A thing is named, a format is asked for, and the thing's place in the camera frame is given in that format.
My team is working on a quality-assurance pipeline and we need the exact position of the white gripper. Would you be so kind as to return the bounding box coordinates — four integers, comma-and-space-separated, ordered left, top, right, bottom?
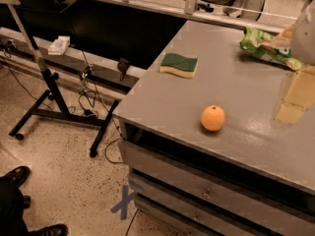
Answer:
263, 0, 315, 125

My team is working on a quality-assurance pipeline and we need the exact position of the green chip bag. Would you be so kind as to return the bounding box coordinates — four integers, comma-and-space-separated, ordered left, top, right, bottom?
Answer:
239, 28, 303, 71

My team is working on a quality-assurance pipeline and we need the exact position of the orange fruit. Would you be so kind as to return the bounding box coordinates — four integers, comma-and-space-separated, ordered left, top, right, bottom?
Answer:
201, 105, 225, 132

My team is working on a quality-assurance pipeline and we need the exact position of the grey drawer cabinet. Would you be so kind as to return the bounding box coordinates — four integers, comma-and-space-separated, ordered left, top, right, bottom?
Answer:
117, 118, 315, 236

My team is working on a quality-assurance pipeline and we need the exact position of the green and yellow sponge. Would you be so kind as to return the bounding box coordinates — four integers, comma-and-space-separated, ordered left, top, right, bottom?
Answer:
159, 53, 198, 79

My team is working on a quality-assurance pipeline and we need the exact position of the blue tape cross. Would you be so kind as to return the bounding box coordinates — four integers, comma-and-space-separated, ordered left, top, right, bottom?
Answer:
110, 184, 136, 220

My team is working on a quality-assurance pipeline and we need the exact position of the black rolling stand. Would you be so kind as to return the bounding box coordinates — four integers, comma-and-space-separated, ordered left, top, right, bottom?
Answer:
0, 0, 119, 157

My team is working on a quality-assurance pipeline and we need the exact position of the black shoe lower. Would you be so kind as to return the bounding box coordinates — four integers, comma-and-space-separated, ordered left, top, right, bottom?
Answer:
28, 224, 68, 236

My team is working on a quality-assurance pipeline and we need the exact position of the black shoe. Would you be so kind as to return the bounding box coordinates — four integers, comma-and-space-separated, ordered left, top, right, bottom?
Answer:
0, 166, 31, 188
28, 224, 68, 236

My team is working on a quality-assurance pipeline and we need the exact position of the black shoe upper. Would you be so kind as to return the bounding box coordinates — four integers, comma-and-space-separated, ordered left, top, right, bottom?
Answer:
0, 166, 31, 188

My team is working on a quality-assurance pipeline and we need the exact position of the black floor cable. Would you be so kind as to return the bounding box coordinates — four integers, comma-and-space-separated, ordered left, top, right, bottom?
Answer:
77, 66, 124, 165

